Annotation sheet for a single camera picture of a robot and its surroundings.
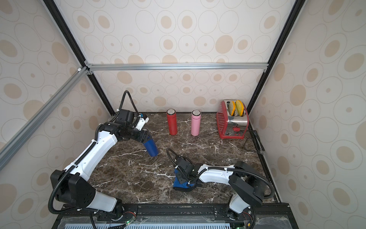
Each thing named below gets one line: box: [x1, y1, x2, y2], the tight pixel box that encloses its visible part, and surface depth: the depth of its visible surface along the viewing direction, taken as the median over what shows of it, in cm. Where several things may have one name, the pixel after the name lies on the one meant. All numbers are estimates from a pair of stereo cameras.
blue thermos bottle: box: [143, 135, 159, 157], surface depth 89 cm
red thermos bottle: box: [166, 108, 178, 136], surface depth 99 cm
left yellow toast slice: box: [228, 101, 236, 117], surface depth 98 cm
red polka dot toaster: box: [216, 99, 250, 140], surface depth 98 cm
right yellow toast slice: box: [235, 99, 245, 117], surface depth 98 cm
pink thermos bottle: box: [190, 109, 202, 137], surface depth 97 cm
